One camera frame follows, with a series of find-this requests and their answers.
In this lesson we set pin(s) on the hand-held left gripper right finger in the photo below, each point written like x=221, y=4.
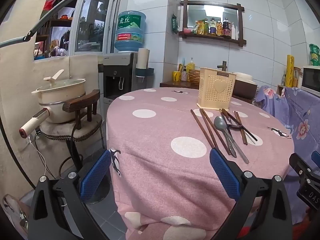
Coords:
x=223, y=175

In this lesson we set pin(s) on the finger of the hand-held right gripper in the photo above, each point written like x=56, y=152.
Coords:
x=300, y=163

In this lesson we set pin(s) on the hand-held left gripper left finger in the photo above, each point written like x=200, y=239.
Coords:
x=96, y=175

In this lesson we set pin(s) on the grey metal spoon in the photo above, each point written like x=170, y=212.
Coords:
x=220, y=123

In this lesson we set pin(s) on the cream plastic utensil holder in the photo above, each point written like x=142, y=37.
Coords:
x=216, y=87

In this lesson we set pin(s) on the purple floral cloth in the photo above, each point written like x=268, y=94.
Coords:
x=297, y=115

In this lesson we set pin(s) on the pink polka dot tablecloth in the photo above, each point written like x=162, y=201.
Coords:
x=155, y=165

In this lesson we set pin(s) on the dark wooden chair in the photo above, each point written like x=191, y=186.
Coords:
x=82, y=102

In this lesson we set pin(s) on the small wooden box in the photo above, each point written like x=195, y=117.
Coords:
x=280, y=90

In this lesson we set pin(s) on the cream electric pot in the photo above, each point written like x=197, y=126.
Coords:
x=60, y=107

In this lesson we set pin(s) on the white microwave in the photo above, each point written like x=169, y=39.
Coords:
x=311, y=78

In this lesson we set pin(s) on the printed bag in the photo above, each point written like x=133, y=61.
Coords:
x=15, y=212

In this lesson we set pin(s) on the brown and cream rice cooker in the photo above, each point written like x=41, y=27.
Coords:
x=246, y=85

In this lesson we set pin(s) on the yellow roll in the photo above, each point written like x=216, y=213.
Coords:
x=290, y=70

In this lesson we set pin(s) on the glass pot lid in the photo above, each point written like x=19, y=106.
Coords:
x=60, y=85

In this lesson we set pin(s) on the grey water dispenser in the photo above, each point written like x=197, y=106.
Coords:
x=117, y=77

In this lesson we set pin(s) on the wooden vanity counter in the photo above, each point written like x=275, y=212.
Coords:
x=175, y=84

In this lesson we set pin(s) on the woven sink basin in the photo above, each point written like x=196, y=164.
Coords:
x=193, y=76

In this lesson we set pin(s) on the pink floral cup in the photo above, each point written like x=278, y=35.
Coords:
x=184, y=76

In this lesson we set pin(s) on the bronze faucet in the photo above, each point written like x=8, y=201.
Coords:
x=222, y=66

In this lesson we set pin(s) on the yellow cup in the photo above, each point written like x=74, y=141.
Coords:
x=176, y=76

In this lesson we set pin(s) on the green instant noodle cups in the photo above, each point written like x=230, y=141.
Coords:
x=314, y=55

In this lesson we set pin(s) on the yellow soap pump bottle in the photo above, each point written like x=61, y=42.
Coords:
x=190, y=67

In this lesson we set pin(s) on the blue cup holder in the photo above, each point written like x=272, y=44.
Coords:
x=145, y=72

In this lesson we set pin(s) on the beige hanging cloth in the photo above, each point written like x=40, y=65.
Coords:
x=15, y=92

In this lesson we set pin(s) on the blue toothbrush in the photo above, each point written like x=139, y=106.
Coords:
x=183, y=63

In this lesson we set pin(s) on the wooden mirror shelf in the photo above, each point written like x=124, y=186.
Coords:
x=212, y=37

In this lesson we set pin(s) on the small white bottle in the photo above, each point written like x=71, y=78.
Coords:
x=237, y=34

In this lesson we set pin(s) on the white squeeze bottle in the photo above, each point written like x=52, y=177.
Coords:
x=233, y=32

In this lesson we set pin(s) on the dark soy sauce bottle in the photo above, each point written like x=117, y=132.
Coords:
x=226, y=28

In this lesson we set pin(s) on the amber sauce bottle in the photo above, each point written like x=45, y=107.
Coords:
x=219, y=28

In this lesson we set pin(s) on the purple label bottle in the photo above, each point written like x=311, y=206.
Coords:
x=212, y=27

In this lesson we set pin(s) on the blue water bottle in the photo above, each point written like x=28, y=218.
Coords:
x=130, y=30

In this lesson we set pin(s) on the yellow packet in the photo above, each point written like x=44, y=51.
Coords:
x=200, y=28

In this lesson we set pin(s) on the pink bowl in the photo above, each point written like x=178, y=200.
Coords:
x=186, y=30

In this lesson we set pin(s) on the green capped oil bottle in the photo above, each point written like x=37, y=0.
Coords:
x=206, y=27

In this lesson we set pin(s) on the green hanging packet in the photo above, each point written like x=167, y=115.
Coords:
x=174, y=23

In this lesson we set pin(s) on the aluminium window frame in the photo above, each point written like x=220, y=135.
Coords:
x=95, y=22

